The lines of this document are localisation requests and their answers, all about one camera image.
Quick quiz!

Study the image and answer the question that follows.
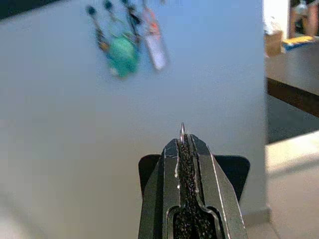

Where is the black strap keychain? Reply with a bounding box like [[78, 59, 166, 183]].
[[122, 0, 142, 47]]

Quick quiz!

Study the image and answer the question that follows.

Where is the green plush keychain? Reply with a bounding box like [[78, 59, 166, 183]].
[[106, 0, 140, 78]]

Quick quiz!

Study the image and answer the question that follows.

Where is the dark beaded keychain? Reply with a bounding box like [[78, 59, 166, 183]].
[[85, 5, 112, 55]]

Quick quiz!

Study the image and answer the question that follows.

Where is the blue and yellow box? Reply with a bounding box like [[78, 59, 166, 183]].
[[283, 35, 318, 53]]

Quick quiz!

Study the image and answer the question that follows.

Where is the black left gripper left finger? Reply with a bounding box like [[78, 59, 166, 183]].
[[138, 138, 186, 239]]

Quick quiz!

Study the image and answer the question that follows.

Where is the plain cardboard box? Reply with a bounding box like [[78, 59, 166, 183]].
[[263, 30, 284, 57]]

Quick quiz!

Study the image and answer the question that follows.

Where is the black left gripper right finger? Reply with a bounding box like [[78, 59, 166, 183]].
[[185, 133, 249, 239]]

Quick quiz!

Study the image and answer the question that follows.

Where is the white and red key tag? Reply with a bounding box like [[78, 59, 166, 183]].
[[141, 0, 169, 71]]

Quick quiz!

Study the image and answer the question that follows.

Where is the brown wooden table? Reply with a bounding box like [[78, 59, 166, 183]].
[[264, 43, 319, 118]]

